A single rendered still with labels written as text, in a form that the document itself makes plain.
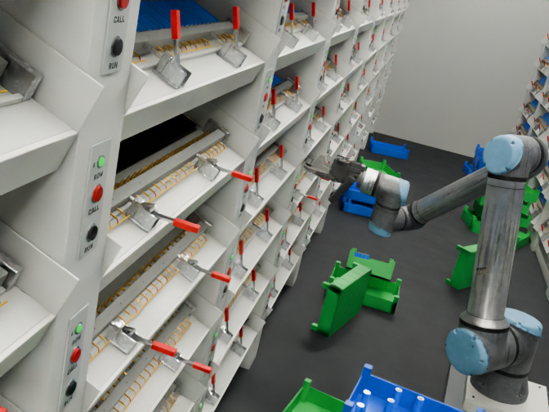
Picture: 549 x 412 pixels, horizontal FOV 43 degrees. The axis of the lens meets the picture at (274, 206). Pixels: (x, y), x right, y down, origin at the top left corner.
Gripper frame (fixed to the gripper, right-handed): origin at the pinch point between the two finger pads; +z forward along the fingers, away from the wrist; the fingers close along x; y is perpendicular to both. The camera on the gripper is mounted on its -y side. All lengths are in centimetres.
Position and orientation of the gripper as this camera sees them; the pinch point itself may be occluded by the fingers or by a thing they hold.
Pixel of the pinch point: (307, 167)
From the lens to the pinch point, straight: 250.0
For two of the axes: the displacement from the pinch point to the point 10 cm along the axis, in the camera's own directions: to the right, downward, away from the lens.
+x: -2.3, 2.9, -9.3
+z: -9.4, -3.2, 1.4
